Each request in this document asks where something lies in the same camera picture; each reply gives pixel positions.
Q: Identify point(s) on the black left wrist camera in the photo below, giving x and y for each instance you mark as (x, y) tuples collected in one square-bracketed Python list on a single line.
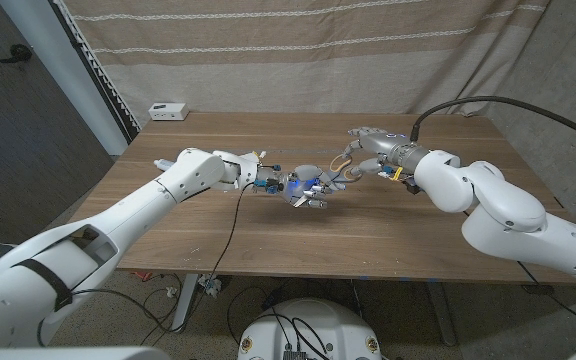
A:
[(271, 186)]

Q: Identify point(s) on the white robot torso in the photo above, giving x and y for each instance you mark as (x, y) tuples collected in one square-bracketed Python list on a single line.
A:
[(313, 325)]

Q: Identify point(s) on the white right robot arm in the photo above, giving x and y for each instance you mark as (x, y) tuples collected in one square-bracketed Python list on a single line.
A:
[(518, 220)]

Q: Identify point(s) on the white robot chest panel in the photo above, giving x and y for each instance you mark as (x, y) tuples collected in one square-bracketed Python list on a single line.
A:
[(68, 354)]

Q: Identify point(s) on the black torso connector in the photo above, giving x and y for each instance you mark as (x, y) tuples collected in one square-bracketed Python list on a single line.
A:
[(295, 356)]

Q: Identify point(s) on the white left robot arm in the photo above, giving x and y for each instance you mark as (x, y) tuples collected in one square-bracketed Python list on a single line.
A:
[(168, 190)]

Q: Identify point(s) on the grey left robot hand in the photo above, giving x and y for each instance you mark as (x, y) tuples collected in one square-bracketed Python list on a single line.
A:
[(305, 182)]

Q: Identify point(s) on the small red floor object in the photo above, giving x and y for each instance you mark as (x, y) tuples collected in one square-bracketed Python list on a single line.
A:
[(143, 275)]

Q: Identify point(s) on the small white floor scrap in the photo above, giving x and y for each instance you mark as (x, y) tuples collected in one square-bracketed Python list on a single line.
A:
[(171, 291)]

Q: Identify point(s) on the white toothpaste tube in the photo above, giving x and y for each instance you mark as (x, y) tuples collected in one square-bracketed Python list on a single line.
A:
[(162, 163)]

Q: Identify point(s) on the white power strip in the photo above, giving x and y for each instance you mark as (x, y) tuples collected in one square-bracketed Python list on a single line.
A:
[(169, 111)]

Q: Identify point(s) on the crumpled blue white scrap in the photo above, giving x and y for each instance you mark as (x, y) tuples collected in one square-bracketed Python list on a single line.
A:
[(210, 285)]

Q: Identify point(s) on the beige striped curtain backdrop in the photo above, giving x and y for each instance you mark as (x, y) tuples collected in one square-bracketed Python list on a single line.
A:
[(293, 75)]

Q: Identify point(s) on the dark grey door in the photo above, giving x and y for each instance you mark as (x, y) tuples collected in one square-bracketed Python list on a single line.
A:
[(28, 150)]

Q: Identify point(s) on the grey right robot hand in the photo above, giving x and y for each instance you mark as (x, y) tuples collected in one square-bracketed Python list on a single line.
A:
[(388, 145)]

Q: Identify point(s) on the grey metal table leg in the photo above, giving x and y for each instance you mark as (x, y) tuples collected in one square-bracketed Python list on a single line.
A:
[(442, 315), (185, 300)]

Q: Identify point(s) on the black strip with zigzag trim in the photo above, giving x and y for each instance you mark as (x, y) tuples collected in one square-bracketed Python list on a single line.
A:
[(100, 77)]

